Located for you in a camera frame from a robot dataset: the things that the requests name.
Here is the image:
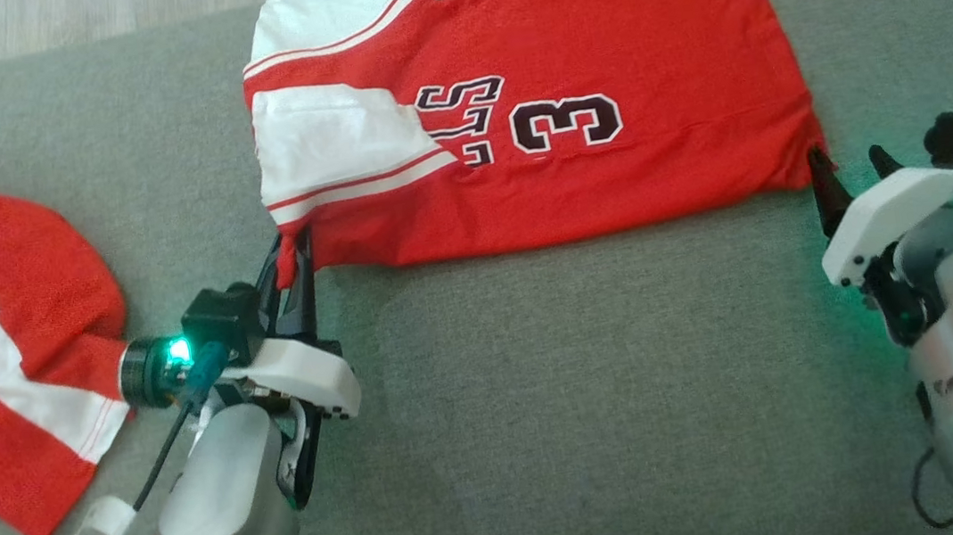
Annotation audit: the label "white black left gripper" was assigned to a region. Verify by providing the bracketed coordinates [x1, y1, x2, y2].
[226, 220, 374, 513]

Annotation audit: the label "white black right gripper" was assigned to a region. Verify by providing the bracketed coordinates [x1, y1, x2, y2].
[806, 131, 953, 354]

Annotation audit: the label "red Bulls jersey white sleeves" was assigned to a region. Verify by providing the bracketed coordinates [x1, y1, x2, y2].
[234, 0, 836, 291]

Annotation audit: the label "red shorts white stripe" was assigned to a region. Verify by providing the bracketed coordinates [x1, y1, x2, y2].
[0, 160, 153, 535]

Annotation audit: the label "white cable label tag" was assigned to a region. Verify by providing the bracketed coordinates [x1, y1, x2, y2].
[70, 492, 141, 535]

